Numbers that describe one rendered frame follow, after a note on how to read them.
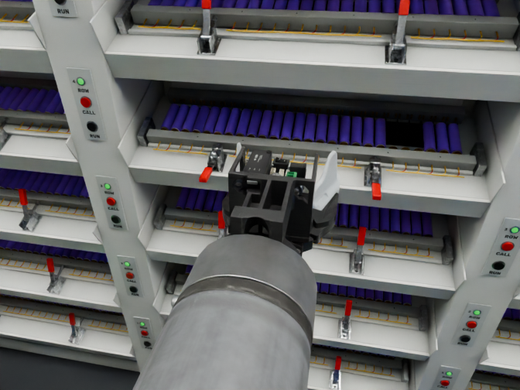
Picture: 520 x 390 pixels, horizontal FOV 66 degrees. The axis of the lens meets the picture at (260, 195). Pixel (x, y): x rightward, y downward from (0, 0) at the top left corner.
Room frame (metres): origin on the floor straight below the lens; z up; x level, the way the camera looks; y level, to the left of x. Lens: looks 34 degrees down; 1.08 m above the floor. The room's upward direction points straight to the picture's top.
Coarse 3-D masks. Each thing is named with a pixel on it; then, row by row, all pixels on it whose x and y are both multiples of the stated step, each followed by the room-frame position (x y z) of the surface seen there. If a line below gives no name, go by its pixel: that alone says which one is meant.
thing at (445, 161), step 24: (168, 144) 0.65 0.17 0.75; (192, 144) 0.64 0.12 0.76; (216, 144) 0.63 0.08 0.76; (264, 144) 0.62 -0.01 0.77; (288, 144) 0.61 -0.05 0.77; (312, 144) 0.61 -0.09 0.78; (336, 144) 0.61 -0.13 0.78; (360, 168) 0.57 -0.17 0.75; (432, 168) 0.56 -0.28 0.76; (456, 168) 0.56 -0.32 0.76
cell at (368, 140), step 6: (366, 120) 0.66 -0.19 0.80; (372, 120) 0.66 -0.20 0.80; (366, 126) 0.65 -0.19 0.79; (372, 126) 0.65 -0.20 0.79; (366, 132) 0.63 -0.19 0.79; (372, 132) 0.64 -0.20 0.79; (366, 138) 0.62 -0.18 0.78; (372, 138) 0.62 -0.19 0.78; (366, 144) 0.61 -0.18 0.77; (372, 144) 0.61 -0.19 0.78
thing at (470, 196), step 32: (160, 96) 0.78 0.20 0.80; (352, 96) 0.71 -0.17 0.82; (384, 96) 0.70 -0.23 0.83; (416, 96) 0.69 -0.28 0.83; (128, 128) 0.64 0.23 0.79; (480, 128) 0.63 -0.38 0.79; (128, 160) 0.62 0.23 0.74; (160, 160) 0.62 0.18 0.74; (192, 160) 0.62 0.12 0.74; (480, 160) 0.55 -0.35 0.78; (352, 192) 0.55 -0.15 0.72; (384, 192) 0.53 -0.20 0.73; (416, 192) 0.53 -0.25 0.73; (448, 192) 0.53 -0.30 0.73; (480, 192) 0.52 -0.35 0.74
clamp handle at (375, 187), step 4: (372, 172) 0.55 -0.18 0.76; (376, 172) 0.55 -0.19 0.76; (372, 176) 0.54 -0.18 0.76; (376, 176) 0.54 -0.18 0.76; (372, 180) 0.53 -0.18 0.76; (376, 180) 0.53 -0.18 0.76; (372, 184) 0.51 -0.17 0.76; (376, 184) 0.51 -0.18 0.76; (372, 188) 0.50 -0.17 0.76; (376, 188) 0.50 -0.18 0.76; (380, 188) 0.50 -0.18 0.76; (372, 192) 0.49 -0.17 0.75; (376, 192) 0.49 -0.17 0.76; (380, 192) 0.49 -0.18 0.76; (372, 196) 0.49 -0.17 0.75; (376, 196) 0.48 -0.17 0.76; (380, 196) 0.48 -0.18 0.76
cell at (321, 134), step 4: (320, 116) 0.68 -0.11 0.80; (324, 116) 0.68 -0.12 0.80; (320, 120) 0.67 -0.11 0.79; (324, 120) 0.67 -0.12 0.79; (320, 124) 0.66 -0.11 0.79; (324, 124) 0.66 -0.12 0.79; (316, 128) 0.66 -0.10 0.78; (320, 128) 0.65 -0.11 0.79; (324, 128) 0.65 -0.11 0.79; (316, 132) 0.65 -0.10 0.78; (320, 132) 0.64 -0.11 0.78; (324, 132) 0.64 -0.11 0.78; (316, 136) 0.64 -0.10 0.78; (320, 136) 0.63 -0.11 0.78; (324, 136) 0.63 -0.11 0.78; (316, 140) 0.63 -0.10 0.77; (320, 140) 0.63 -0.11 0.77; (324, 140) 0.63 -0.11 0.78
